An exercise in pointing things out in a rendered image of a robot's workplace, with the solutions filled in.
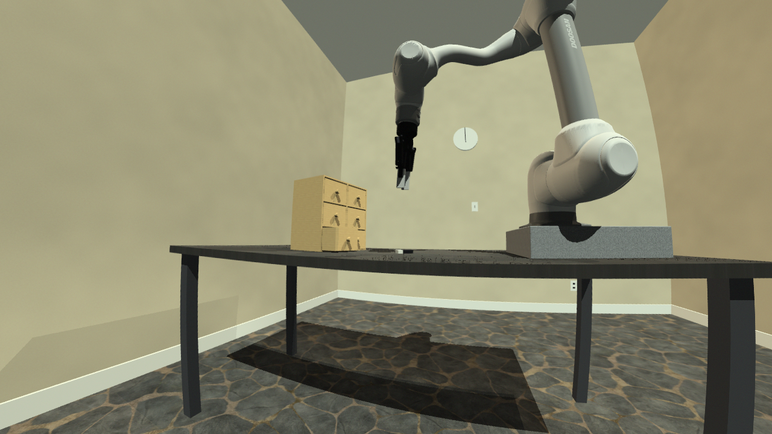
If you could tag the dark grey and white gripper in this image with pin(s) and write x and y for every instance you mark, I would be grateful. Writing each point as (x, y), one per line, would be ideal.
(405, 151)

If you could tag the tan wooden chest of drawers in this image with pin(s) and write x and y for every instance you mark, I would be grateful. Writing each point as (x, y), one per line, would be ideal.
(307, 213)

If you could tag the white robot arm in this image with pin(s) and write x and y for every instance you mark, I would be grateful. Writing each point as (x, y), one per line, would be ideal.
(589, 162)

